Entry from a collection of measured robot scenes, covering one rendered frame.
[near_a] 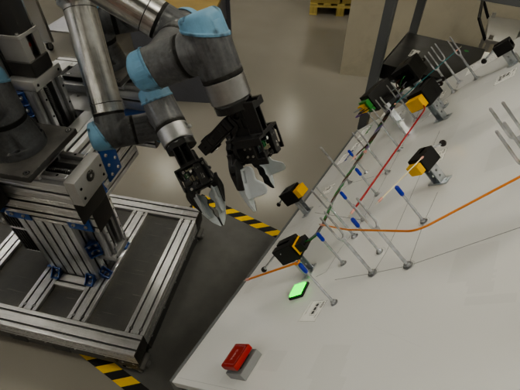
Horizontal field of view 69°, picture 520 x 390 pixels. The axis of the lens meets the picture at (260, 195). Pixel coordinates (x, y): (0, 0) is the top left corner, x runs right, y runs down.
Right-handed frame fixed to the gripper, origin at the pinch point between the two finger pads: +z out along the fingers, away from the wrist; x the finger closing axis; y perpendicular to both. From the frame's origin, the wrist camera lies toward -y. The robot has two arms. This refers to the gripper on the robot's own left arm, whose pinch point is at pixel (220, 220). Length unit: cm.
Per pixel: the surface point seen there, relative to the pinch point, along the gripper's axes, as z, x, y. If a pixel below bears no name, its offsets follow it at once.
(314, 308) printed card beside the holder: 23.8, 9.7, 16.6
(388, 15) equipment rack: -38, 80, -36
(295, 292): 21.2, 7.8, 8.4
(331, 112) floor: -54, 105, -229
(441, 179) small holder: 13.9, 43.5, 14.6
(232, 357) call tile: 24.7, -8.0, 16.5
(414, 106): -3, 57, -7
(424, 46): -30, 103, -65
